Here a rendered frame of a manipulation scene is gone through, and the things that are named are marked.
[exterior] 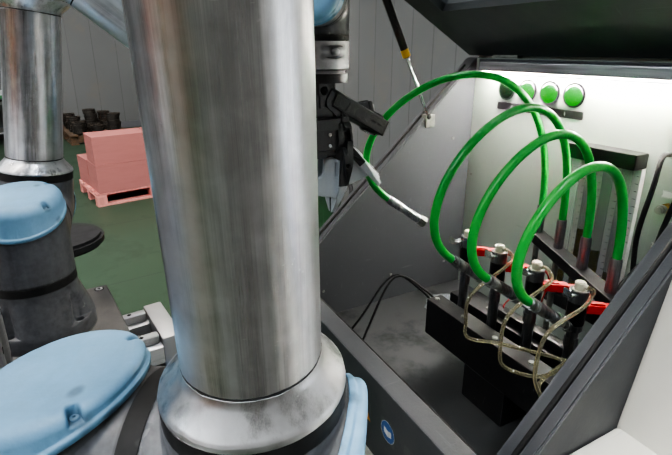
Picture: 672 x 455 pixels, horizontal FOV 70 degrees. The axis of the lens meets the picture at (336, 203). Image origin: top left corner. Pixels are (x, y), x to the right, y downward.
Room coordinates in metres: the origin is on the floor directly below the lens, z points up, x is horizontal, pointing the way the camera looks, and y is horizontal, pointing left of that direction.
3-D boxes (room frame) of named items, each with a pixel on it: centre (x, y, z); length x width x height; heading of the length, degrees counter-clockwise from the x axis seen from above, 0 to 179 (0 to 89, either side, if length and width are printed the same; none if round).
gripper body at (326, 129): (0.71, 0.03, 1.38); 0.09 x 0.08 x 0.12; 118
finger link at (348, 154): (0.70, -0.01, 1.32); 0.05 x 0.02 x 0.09; 28
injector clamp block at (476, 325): (0.75, -0.31, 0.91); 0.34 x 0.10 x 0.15; 28
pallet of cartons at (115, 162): (5.03, 2.11, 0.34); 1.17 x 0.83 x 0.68; 124
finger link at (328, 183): (0.69, 0.01, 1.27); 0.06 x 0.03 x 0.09; 118
